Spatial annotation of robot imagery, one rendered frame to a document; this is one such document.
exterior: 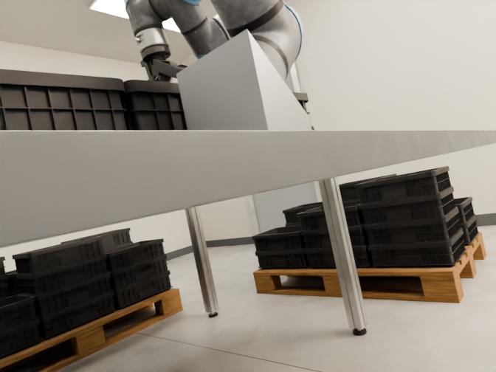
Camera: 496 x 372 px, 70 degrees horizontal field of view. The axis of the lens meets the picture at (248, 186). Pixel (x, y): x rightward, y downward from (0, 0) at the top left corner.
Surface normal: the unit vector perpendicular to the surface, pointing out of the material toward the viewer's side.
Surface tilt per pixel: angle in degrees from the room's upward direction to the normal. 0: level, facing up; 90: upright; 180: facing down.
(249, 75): 90
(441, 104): 90
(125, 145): 90
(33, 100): 90
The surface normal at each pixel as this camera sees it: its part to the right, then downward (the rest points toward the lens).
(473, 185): -0.65, 0.12
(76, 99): 0.67, -0.15
